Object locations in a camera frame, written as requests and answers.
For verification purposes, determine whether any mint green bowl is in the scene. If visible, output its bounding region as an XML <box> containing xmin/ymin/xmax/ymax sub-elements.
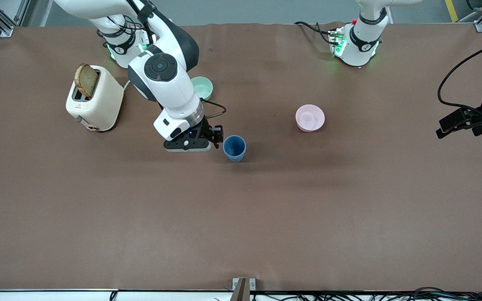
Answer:
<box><xmin>191</xmin><ymin>76</ymin><xmax>214</xmax><ymax>102</ymax></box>

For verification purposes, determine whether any brown table mat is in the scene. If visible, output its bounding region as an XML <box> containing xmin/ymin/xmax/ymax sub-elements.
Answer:
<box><xmin>0</xmin><ymin>23</ymin><xmax>482</xmax><ymax>292</ymax></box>

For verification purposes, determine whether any pink bowl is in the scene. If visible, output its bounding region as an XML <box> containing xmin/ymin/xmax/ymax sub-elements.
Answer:
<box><xmin>295</xmin><ymin>104</ymin><xmax>326</xmax><ymax>133</ymax></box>

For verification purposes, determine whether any cream white toaster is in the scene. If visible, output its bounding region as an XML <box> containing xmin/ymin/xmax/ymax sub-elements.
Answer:
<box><xmin>66</xmin><ymin>65</ymin><xmax>124</xmax><ymax>132</ymax></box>

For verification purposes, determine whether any brown bread slice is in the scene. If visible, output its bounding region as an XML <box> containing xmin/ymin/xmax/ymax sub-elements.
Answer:
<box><xmin>74</xmin><ymin>63</ymin><xmax>99</xmax><ymax>99</ymax></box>

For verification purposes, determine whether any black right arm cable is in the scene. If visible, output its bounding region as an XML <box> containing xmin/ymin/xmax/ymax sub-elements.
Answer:
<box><xmin>201</xmin><ymin>98</ymin><xmax>227</xmax><ymax>120</ymax></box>

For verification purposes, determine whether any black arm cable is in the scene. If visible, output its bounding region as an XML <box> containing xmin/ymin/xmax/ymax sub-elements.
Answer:
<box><xmin>201</xmin><ymin>98</ymin><xmax>227</xmax><ymax>120</ymax></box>
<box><xmin>438</xmin><ymin>36</ymin><xmax>482</xmax><ymax>122</ymax></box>

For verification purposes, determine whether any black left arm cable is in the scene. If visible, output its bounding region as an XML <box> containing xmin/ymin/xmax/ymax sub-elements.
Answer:
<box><xmin>438</xmin><ymin>36</ymin><xmax>482</xmax><ymax>122</ymax></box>

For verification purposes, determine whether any black right base cable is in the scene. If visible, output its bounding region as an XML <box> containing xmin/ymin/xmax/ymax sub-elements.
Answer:
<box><xmin>97</xmin><ymin>15</ymin><xmax>149</xmax><ymax>47</ymax></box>

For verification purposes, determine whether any black base cable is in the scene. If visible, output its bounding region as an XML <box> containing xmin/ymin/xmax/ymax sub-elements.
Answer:
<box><xmin>295</xmin><ymin>21</ymin><xmax>334</xmax><ymax>44</ymax></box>
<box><xmin>97</xmin><ymin>15</ymin><xmax>149</xmax><ymax>47</ymax></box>

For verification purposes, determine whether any black left base cable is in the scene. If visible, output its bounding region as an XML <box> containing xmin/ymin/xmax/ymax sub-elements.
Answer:
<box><xmin>295</xmin><ymin>21</ymin><xmax>334</xmax><ymax>44</ymax></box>

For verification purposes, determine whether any grey metal bracket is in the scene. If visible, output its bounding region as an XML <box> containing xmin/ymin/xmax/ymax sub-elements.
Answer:
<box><xmin>232</xmin><ymin>278</ymin><xmax>256</xmax><ymax>301</ymax></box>

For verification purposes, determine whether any black cable bundle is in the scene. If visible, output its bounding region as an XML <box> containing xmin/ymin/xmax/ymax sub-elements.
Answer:
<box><xmin>251</xmin><ymin>286</ymin><xmax>482</xmax><ymax>301</ymax></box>

